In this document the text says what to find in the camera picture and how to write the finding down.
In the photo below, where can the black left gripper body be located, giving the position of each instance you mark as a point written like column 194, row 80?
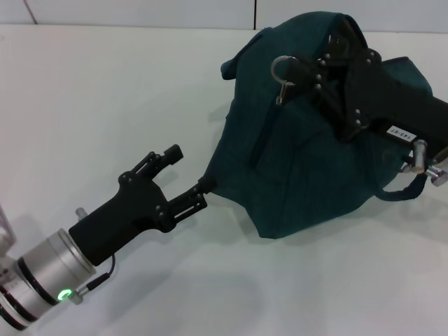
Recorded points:
column 126, row 217

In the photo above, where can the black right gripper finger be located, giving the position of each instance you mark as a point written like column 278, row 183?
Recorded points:
column 336, row 105
column 315, row 66

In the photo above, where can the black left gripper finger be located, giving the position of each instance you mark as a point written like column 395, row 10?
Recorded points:
column 164, row 159
column 185, row 206

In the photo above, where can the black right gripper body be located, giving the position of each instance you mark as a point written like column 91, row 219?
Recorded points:
column 392, row 101

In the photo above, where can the dark teal insulated lunch bag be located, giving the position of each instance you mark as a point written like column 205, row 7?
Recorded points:
column 297, row 168

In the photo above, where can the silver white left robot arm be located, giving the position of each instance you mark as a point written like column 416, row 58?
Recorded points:
column 42, row 276

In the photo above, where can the small silver left wrist plug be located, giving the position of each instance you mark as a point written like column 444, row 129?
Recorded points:
column 81, row 213

